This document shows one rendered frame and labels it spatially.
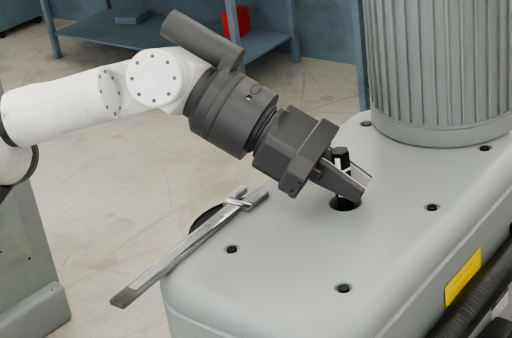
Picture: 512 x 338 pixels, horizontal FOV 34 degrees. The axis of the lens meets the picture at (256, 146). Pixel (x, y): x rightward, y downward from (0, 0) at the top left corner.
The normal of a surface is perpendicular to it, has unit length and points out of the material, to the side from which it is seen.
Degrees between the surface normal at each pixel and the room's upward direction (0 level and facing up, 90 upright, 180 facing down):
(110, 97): 79
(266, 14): 90
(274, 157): 90
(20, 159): 100
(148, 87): 70
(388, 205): 0
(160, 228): 0
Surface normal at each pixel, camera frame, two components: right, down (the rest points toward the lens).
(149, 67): -0.21, 0.14
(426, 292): 0.78, 0.19
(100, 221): -0.13, -0.88
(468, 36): 0.16, 0.43
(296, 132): 0.36, -0.72
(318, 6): -0.62, 0.43
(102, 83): 0.94, -0.24
